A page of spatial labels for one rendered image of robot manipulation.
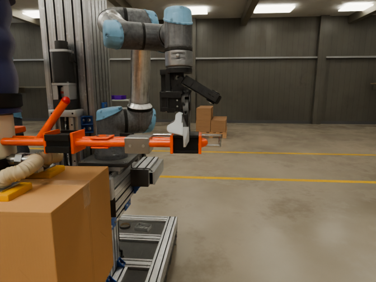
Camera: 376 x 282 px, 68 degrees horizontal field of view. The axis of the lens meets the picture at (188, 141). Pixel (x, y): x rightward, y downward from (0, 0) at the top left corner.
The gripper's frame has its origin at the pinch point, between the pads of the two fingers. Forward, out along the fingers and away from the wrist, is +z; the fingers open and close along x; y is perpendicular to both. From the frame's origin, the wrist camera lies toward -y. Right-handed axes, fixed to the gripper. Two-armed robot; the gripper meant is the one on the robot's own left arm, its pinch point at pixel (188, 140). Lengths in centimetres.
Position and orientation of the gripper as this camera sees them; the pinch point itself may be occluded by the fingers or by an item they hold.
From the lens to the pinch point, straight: 78.7
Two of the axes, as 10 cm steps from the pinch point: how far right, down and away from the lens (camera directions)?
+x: -0.4, 1.7, -9.9
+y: -10.0, 0.1, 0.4
